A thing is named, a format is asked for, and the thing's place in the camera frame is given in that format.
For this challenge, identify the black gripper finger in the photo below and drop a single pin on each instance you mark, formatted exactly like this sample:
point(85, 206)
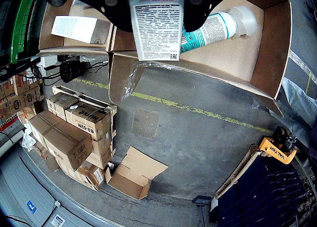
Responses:
point(119, 16)
point(195, 16)

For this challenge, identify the red white printed carton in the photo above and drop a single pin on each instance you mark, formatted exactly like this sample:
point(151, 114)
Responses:
point(156, 29)

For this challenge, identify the divided cardboard box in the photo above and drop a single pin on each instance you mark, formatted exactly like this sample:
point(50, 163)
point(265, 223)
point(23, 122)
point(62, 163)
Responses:
point(223, 61)

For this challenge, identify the white power box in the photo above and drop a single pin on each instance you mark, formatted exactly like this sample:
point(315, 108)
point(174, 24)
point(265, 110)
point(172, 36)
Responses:
point(48, 63)

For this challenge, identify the stacked cardboard boxes on pallet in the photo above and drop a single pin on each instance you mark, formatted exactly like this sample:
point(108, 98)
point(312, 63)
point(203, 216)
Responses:
point(112, 109)

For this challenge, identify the small taped cardboard box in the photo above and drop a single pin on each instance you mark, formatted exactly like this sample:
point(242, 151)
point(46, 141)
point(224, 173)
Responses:
point(59, 101)

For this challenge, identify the cardboard box BS print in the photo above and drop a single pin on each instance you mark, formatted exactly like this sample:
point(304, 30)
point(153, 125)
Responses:
point(84, 118)

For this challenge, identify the cardboard box black logo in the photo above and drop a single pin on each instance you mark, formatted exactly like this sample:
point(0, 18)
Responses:
point(31, 97)
point(16, 104)

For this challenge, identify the Alley print cardboard box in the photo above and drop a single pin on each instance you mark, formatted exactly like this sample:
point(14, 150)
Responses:
point(10, 87)

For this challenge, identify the open empty cardboard box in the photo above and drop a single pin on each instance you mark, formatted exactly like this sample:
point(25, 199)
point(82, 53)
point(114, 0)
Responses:
point(138, 167)

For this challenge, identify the low labelled cardboard box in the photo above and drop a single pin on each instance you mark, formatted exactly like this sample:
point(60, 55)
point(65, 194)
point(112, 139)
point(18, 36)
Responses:
point(91, 175)

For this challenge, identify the white bottle teal label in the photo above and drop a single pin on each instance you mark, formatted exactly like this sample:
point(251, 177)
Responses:
point(213, 29)

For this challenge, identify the long white carton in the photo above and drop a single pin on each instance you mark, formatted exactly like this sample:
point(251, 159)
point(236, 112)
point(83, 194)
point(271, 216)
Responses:
point(74, 26)

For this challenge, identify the black round device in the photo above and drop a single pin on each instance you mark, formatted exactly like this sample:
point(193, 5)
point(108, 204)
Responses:
point(71, 71)

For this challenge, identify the green metal rack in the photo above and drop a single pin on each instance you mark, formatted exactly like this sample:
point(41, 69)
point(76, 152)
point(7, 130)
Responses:
point(22, 26)

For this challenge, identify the person in blue jeans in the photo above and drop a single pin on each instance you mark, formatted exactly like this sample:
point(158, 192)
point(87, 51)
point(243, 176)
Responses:
point(297, 101)

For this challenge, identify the crumpled white plastic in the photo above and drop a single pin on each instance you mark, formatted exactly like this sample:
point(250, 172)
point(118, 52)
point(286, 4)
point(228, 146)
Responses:
point(28, 141)

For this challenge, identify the yellow pallet jack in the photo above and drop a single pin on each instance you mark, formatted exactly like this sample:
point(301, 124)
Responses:
point(275, 150)

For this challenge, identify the wooden pallet board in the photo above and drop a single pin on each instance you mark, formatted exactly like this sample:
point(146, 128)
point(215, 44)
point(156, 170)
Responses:
point(237, 172)

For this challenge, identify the black floor squeegee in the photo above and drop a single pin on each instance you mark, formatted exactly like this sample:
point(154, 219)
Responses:
point(201, 200)

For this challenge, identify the dark blue crate stack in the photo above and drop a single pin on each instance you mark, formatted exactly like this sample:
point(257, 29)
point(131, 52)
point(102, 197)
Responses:
point(260, 199)

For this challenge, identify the white wall socket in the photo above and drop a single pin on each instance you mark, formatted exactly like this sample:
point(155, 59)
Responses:
point(57, 203)

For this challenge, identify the blue wall sticker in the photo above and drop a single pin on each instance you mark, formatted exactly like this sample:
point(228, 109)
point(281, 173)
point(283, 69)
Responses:
point(31, 206)

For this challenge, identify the white wall label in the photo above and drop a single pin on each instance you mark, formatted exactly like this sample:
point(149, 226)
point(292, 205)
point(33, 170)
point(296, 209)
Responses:
point(58, 220)

